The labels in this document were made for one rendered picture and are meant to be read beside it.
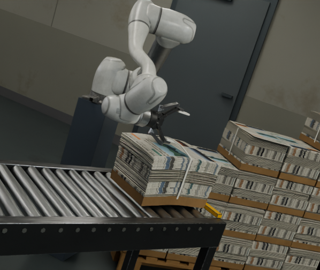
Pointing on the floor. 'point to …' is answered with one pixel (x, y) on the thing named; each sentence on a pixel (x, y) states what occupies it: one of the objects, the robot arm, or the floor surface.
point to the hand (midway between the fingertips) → (180, 127)
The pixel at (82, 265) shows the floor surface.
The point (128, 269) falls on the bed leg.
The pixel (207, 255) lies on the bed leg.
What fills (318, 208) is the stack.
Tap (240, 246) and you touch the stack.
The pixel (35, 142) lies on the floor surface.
